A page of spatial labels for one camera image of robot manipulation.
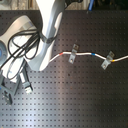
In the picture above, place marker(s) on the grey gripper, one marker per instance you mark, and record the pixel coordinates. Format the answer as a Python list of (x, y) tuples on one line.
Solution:
[(15, 72)]

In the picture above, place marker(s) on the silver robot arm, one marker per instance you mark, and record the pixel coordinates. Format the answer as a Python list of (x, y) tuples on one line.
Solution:
[(24, 44)]

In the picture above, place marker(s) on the left metal cable clip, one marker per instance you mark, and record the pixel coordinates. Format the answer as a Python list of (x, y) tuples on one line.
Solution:
[(73, 53)]

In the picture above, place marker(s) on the metal cable clip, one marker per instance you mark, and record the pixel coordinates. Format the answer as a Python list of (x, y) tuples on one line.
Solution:
[(73, 53), (108, 60)]

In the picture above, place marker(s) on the right metal cable clip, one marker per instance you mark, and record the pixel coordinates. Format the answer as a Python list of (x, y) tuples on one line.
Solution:
[(108, 60)]

